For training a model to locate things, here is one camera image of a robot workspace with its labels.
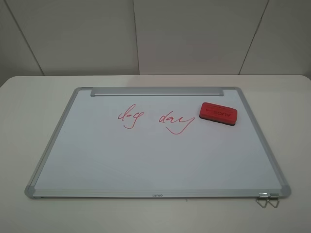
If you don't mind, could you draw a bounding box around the red whiteboard eraser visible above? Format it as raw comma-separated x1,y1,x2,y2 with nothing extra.
199,102,238,126

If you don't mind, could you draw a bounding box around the left metal hanging clip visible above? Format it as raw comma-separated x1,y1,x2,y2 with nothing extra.
256,193,269,208

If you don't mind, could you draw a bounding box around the metal hanging clip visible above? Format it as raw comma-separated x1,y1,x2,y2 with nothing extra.
267,193,280,208
256,193,269,208

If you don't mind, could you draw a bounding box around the right metal hanging clip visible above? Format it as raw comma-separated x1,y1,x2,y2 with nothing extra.
267,193,280,208

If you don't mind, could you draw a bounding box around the white whiteboard with grey frame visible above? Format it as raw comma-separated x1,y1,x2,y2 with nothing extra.
25,87,291,199

